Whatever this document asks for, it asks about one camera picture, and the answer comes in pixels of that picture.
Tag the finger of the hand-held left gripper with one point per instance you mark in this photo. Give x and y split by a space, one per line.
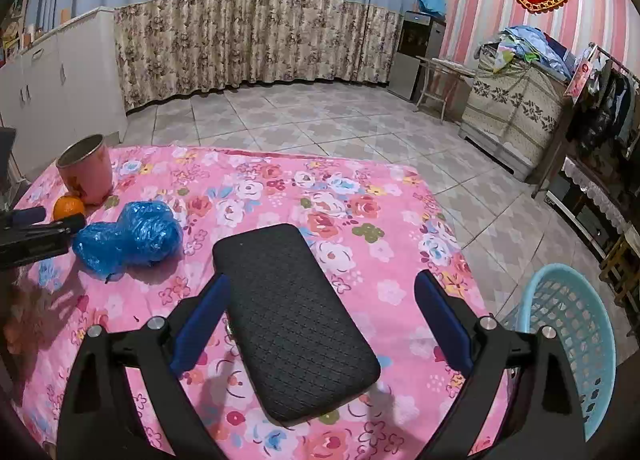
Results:
60 227
25 217

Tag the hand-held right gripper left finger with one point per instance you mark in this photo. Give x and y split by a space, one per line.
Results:
200 325

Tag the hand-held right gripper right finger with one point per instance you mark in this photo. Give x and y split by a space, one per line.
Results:
442 325

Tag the black textured case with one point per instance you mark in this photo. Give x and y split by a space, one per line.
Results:
295 320

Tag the light blue plastic basket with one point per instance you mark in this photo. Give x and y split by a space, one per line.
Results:
575 300

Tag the orange fruit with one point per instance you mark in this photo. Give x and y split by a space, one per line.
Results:
67 208

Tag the pink metal mug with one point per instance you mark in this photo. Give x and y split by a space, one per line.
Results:
90 174

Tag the crumpled blue plastic bag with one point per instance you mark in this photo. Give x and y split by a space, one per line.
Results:
135 235

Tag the white cabinet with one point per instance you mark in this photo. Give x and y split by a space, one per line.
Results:
75 79

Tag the pink floral tablecloth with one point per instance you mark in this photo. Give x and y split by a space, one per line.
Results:
325 200

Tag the wooden stool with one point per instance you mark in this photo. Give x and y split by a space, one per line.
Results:
622 265

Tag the table with lace cloth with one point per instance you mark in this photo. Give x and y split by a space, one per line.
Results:
590 200

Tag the cabinet under patterned cloth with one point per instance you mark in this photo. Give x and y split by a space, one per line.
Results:
515 104

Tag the small folding table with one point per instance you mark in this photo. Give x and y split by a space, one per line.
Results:
445 67

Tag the grey water dispenser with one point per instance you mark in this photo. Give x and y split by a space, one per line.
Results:
415 59

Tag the beige floral curtain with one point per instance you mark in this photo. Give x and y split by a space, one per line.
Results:
250 39

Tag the clothes rack with garments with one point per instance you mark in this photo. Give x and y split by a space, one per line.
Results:
605 104

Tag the pink hanging packet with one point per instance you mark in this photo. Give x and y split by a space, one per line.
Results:
580 77

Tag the pile of clothes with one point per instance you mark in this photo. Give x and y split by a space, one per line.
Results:
530 47

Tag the blue cloth bundle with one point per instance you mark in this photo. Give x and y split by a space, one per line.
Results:
431 2

